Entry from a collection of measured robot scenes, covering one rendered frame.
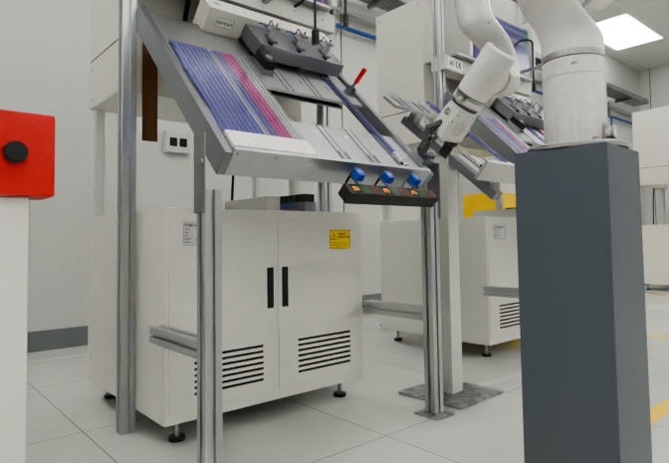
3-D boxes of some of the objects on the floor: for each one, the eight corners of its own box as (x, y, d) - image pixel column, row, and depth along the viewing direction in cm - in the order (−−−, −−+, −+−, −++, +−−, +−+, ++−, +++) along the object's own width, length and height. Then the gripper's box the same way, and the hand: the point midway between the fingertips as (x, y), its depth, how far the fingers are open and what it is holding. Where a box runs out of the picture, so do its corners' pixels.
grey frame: (443, 414, 159) (428, -194, 169) (205, 501, 108) (203, -376, 118) (326, 379, 201) (320, -107, 210) (114, 430, 150) (117, -214, 160)
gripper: (477, 99, 146) (443, 148, 155) (437, 88, 135) (402, 142, 144) (495, 114, 142) (458, 164, 151) (455, 104, 131) (418, 159, 139)
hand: (433, 151), depth 147 cm, fingers open, 8 cm apart
